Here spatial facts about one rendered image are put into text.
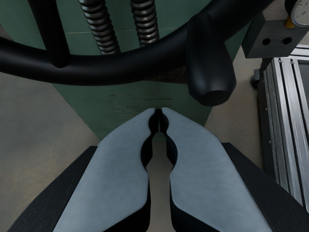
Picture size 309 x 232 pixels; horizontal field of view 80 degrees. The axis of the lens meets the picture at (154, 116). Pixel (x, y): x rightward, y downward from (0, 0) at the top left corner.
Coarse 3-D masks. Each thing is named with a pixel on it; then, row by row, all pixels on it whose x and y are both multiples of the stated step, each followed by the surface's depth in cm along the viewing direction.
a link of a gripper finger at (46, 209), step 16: (80, 160) 8; (64, 176) 7; (80, 176) 7; (48, 192) 7; (64, 192) 6; (32, 208) 6; (48, 208) 6; (64, 208) 6; (16, 224) 6; (32, 224) 6; (48, 224) 6
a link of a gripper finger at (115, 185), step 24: (144, 120) 10; (120, 144) 9; (144, 144) 9; (96, 168) 7; (120, 168) 7; (144, 168) 7; (96, 192) 6; (120, 192) 6; (144, 192) 6; (72, 216) 6; (96, 216) 6; (120, 216) 6; (144, 216) 6
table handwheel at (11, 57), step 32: (32, 0) 11; (224, 0) 11; (256, 0) 10; (224, 32) 12; (0, 64) 15; (32, 64) 15; (64, 64) 16; (96, 64) 16; (128, 64) 16; (160, 64) 15
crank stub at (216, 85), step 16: (208, 16) 11; (192, 32) 11; (208, 32) 10; (192, 48) 10; (208, 48) 9; (224, 48) 10; (192, 64) 10; (208, 64) 9; (224, 64) 9; (192, 80) 9; (208, 80) 9; (224, 80) 9; (192, 96) 10; (208, 96) 9; (224, 96) 9
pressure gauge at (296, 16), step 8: (288, 0) 25; (296, 0) 23; (304, 0) 23; (288, 8) 25; (296, 8) 24; (304, 8) 24; (288, 16) 28; (296, 16) 25; (304, 16) 25; (288, 24) 28; (296, 24) 26; (304, 24) 26
